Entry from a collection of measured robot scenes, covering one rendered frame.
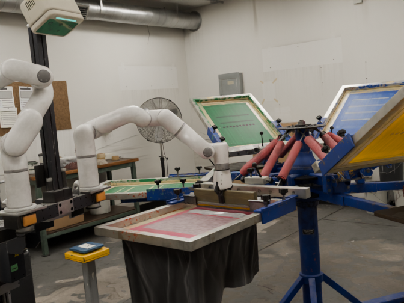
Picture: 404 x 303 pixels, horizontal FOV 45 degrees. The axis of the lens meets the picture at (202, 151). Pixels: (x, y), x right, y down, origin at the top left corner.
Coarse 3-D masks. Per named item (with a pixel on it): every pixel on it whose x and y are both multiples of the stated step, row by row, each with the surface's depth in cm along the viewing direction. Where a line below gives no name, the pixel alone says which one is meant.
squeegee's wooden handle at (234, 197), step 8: (200, 192) 257; (208, 192) 253; (224, 192) 246; (232, 192) 243; (240, 192) 240; (248, 192) 237; (256, 192) 237; (200, 200) 257; (208, 200) 254; (216, 200) 250; (224, 200) 247; (232, 200) 244; (240, 200) 240
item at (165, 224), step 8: (192, 208) 261; (200, 208) 259; (208, 208) 258; (168, 216) 246; (176, 216) 244; (184, 216) 243; (192, 216) 241; (200, 216) 240; (144, 224) 234; (152, 224) 232; (160, 224) 231; (168, 224) 229; (176, 224) 228; (184, 224) 227; (152, 232) 218; (160, 232) 217
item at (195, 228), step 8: (208, 216) 239; (216, 216) 237; (224, 216) 236; (192, 224) 226; (200, 224) 224; (208, 224) 223; (216, 224) 222; (224, 224) 221; (168, 232) 215; (176, 232) 214; (184, 232) 213; (192, 232) 212; (200, 232) 211
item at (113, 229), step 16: (160, 208) 251; (176, 208) 259; (112, 224) 226; (128, 224) 233; (240, 224) 210; (144, 240) 201; (160, 240) 195; (176, 240) 189; (192, 240) 186; (208, 240) 193
